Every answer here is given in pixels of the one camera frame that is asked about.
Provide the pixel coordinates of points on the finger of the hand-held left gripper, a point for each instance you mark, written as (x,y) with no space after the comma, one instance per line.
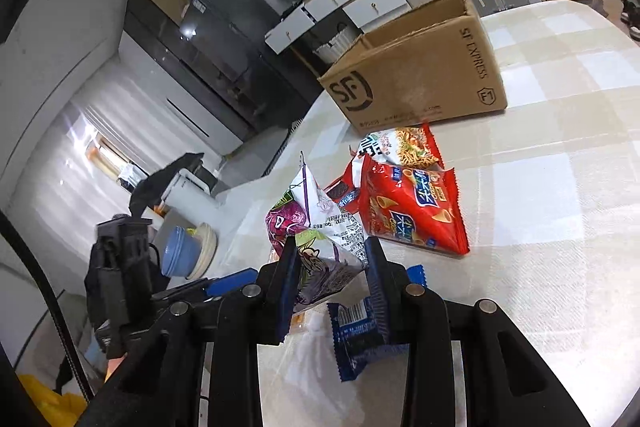
(230,282)

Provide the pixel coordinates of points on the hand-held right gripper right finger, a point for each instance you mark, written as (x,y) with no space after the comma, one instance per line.
(376,292)

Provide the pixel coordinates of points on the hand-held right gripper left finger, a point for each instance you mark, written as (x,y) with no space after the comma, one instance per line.
(288,292)

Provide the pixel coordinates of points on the blue cookie packet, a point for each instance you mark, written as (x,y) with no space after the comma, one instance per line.
(355,332)

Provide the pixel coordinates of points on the purple candy bag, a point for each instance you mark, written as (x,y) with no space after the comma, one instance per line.
(320,232)

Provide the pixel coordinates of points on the red cone snack bag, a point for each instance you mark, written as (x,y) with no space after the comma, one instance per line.
(415,207)

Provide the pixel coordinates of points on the noodle stick snack bag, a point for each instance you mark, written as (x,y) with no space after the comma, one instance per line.
(405,147)

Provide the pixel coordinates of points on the cream ceramic bowl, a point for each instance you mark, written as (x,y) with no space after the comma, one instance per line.
(207,247)

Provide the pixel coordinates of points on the blue bowl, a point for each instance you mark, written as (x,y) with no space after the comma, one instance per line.
(177,254)

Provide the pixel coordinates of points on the white kettle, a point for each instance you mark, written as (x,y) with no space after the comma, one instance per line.
(192,194)

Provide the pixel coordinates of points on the black cloth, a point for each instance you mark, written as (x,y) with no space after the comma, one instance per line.
(160,182)

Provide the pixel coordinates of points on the black white patterned rug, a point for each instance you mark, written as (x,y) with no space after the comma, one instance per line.
(280,147)

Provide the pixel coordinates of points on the yellow cloth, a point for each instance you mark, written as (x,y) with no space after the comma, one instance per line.
(45,402)

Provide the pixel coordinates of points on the grey refrigerator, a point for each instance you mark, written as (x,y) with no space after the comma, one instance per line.
(225,32)

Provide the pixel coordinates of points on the woven laundry basket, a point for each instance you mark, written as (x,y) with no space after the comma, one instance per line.
(337,44)

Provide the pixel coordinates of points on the pile of floor shoes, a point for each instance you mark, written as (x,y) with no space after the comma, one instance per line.
(631,19)

